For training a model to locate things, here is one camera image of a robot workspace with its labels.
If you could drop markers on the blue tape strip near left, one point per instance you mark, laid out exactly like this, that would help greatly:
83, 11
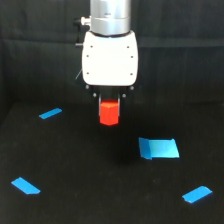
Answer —
25, 186

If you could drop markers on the blue tape strip near right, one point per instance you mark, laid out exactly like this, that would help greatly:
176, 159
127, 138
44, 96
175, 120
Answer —
196, 194

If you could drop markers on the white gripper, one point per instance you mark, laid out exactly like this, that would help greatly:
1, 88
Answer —
109, 65

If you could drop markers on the red hexagonal block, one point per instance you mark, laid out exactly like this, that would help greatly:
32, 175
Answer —
109, 112

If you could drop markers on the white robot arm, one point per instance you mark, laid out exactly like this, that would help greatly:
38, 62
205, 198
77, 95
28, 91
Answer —
108, 18

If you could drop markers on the blue tape strip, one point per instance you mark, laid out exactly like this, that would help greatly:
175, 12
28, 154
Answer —
25, 186
50, 113
196, 194

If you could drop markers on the large blue folded tape patch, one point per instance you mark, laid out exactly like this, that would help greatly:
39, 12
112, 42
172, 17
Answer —
150, 149

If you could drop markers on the blue tape strip far left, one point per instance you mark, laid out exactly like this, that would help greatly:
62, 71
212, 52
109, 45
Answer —
50, 113

